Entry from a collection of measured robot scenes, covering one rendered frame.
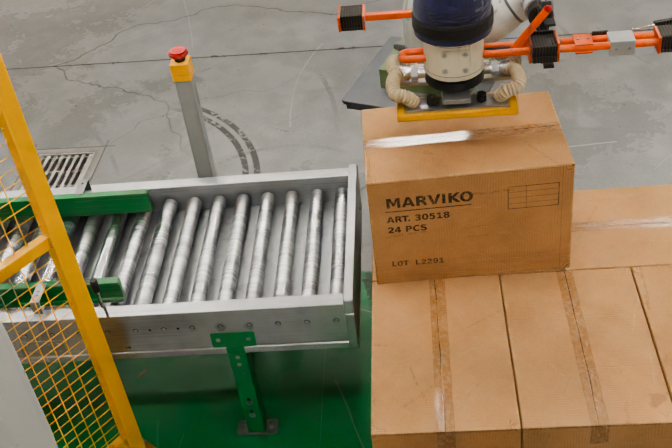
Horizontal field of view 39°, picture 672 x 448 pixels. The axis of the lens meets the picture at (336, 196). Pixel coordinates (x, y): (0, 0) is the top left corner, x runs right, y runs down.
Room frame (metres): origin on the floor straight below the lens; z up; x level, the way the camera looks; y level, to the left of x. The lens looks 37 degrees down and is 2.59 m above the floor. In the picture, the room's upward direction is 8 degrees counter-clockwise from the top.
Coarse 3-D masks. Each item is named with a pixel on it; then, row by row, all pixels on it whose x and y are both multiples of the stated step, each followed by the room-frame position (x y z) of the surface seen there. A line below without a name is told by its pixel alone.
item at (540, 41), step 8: (536, 32) 2.37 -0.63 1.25; (544, 32) 2.37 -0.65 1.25; (552, 32) 2.37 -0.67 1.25; (528, 40) 2.33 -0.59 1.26; (536, 40) 2.34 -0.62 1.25; (544, 40) 2.33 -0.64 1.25; (552, 40) 2.33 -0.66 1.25; (536, 48) 2.29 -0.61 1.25; (544, 48) 2.28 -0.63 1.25; (552, 48) 2.28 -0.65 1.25; (528, 56) 2.32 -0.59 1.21; (536, 56) 2.29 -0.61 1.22; (544, 56) 2.29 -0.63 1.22; (552, 56) 2.28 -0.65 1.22
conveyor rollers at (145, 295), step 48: (288, 192) 2.73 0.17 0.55; (336, 192) 2.70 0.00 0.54; (0, 240) 2.73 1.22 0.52; (192, 240) 2.56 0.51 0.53; (240, 240) 2.51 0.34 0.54; (288, 240) 2.46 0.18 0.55; (336, 240) 2.43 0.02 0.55; (144, 288) 2.32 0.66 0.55; (288, 288) 2.24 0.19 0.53; (336, 288) 2.19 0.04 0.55
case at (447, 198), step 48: (528, 96) 2.53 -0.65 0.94; (384, 144) 2.37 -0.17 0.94; (432, 144) 2.34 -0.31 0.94; (480, 144) 2.30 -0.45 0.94; (528, 144) 2.27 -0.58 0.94; (384, 192) 2.19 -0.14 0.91; (432, 192) 2.18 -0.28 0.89; (480, 192) 2.17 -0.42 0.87; (528, 192) 2.16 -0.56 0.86; (384, 240) 2.19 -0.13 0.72; (432, 240) 2.18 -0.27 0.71; (480, 240) 2.17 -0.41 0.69; (528, 240) 2.16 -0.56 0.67
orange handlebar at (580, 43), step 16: (368, 16) 2.64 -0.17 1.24; (384, 16) 2.64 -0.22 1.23; (400, 16) 2.63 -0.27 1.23; (640, 32) 2.32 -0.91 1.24; (416, 48) 2.40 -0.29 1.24; (512, 48) 2.33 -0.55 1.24; (528, 48) 2.31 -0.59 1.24; (560, 48) 2.30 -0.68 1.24; (576, 48) 2.29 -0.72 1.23; (592, 48) 2.28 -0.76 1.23; (608, 48) 2.28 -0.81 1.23
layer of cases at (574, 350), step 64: (576, 192) 2.51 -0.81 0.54; (640, 192) 2.46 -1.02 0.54; (576, 256) 2.19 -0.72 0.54; (640, 256) 2.15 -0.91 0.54; (384, 320) 2.03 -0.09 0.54; (448, 320) 1.99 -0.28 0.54; (512, 320) 1.96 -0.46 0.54; (576, 320) 1.92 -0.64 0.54; (640, 320) 1.89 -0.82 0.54; (384, 384) 1.78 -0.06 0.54; (448, 384) 1.75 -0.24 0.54; (512, 384) 1.72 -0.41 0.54; (576, 384) 1.69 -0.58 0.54; (640, 384) 1.66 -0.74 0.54
